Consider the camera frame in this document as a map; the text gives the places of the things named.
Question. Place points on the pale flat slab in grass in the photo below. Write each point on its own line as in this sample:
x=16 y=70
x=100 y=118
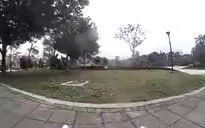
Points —
x=75 y=83

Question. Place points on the dark leafy tree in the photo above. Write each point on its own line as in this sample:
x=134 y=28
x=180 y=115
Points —
x=77 y=41

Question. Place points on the dark hedge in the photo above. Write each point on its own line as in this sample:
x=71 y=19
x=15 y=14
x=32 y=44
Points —
x=100 y=67

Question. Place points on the grey stone slab path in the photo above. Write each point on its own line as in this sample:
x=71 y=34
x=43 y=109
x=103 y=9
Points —
x=90 y=119

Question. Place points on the green grass lawn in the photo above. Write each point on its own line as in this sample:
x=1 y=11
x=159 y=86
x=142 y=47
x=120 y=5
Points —
x=130 y=81

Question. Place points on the pale stone kerb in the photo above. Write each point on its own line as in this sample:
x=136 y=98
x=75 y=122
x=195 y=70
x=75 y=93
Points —
x=100 y=104

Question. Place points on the row of distant trees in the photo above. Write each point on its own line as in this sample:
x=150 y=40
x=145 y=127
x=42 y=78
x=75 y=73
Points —
x=203 y=48

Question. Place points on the dark lamp post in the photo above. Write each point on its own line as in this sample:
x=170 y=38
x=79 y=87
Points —
x=170 y=50

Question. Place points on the large dark tree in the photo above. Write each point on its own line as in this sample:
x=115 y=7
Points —
x=10 y=23

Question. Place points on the robot's own part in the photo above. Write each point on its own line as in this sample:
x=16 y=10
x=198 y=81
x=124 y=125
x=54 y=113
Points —
x=65 y=126

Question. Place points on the thin bare tree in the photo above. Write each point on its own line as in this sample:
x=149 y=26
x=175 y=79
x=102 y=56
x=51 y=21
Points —
x=133 y=36

